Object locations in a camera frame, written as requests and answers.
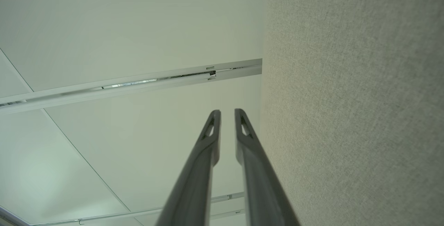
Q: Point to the white ceiling track rail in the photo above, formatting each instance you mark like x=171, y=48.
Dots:
x=138, y=86

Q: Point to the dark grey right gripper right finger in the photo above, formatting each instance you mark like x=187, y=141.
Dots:
x=263, y=191

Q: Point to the thin white ceiling rail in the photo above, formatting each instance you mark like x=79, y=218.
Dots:
x=236, y=195

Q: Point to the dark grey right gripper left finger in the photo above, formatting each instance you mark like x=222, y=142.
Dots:
x=194, y=184

